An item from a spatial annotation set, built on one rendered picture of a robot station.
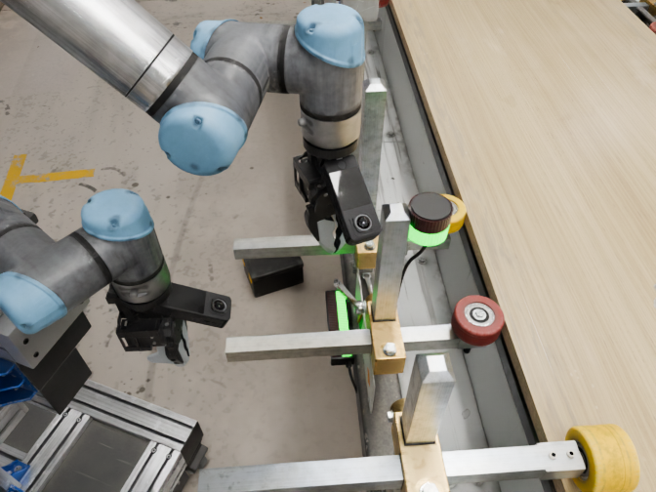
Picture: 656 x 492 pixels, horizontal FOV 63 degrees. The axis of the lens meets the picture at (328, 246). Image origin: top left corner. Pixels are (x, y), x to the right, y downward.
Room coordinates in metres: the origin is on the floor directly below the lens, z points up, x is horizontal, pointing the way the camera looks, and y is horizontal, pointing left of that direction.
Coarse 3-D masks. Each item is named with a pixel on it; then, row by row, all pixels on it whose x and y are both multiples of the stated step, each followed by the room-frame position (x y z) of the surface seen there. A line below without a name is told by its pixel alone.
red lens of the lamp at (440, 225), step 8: (424, 192) 0.56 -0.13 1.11; (432, 192) 0.56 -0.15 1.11; (448, 200) 0.55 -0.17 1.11; (408, 208) 0.54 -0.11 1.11; (416, 216) 0.51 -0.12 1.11; (448, 216) 0.51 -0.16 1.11; (416, 224) 0.51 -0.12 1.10; (424, 224) 0.51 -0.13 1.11; (432, 224) 0.50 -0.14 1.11; (440, 224) 0.50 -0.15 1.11; (448, 224) 0.51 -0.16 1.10; (424, 232) 0.50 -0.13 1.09; (432, 232) 0.50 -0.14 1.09
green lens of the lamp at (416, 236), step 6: (414, 228) 0.52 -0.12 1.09; (408, 234) 0.52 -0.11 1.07; (414, 234) 0.51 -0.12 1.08; (420, 234) 0.51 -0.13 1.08; (426, 234) 0.50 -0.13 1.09; (432, 234) 0.50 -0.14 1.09; (438, 234) 0.51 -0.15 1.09; (444, 234) 0.51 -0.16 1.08; (414, 240) 0.51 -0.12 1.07; (420, 240) 0.51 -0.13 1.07; (426, 240) 0.50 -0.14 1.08; (432, 240) 0.50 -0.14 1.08; (438, 240) 0.51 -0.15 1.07
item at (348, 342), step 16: (256, 336) 0.49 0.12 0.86; (272, 336) 0.49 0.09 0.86; (288, 336) 0.49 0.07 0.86; (304, 336) 0.49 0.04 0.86; (320, 336) 0.49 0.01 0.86; (336, 336) 0.49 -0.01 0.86; (352, 336) 0.49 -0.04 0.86; (368, 336) 0.49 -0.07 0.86; (416, 336) 0.49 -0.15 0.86; (432, 336) 0.49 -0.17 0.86; (448, 336) 0.49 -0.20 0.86; (240, 352) 0.46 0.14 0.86; (256, 352) 0.46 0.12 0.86; (272, 352) 0.46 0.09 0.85; (288, 352) 0.46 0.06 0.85; (304, 352) 0.47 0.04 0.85; (320, 352) 0.47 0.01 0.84; (336, 352) 0.47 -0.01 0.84; (352, 352) 0.47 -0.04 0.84; (368, 352) 0.47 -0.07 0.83
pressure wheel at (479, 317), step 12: (468, 300) 0.53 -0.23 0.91; (480, 300) 0.53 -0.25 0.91; (456, 312) 0.50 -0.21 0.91; (468, 312) 0.50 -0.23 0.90; (480, 312) 0.50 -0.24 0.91; (492, 312) 0.50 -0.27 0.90; (456, 324) 0.49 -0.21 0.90; (468, 324) 0.48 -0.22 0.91; (480, 324) 0.48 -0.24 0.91; (492, 324) 0.48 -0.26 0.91; (468, 336) 0.47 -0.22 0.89; (480, 336) 0.46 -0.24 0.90; (492, 336) 0.46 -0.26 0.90; (468, 348) 0.49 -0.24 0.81
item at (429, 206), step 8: (416, 200) 0.54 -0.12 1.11; (424, 200) 0.54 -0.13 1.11; (432, 200) 0.54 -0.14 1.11; (440, 200) 0.54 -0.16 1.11; (416, 208) 0.53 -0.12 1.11; (424, 208) 0.53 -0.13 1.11; (432, 208) 0.53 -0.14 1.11; (440, 208) 0.53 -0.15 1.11; (448, 208) 0.53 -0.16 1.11; (424, 216) 0.51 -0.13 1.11; (432, 216) 0.51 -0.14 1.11; (440, 216) 0.51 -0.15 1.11; (408, 240) 0.52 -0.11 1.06; (408, 248) 0.52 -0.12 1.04; (424, 248) 0.53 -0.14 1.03; (416, 256) 0.53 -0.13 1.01; (408, 264) 0.53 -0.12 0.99
